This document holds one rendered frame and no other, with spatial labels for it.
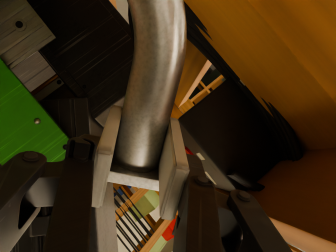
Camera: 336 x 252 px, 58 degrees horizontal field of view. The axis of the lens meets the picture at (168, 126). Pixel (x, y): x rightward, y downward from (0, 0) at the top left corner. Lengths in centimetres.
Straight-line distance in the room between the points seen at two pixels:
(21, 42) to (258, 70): 41
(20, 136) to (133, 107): 42
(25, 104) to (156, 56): 43
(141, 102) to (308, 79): 22
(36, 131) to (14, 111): 5
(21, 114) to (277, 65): 42
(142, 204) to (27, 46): 335
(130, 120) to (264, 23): 21
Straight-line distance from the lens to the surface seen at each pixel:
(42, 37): 60
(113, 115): 18
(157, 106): 17
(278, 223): 34
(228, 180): 47
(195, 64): 83
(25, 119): 58
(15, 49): 61
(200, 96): 936
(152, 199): 380
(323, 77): 35
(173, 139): 17
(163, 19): 17
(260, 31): 36
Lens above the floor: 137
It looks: 3 degrees down
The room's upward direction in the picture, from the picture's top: 141 degrees clockwise
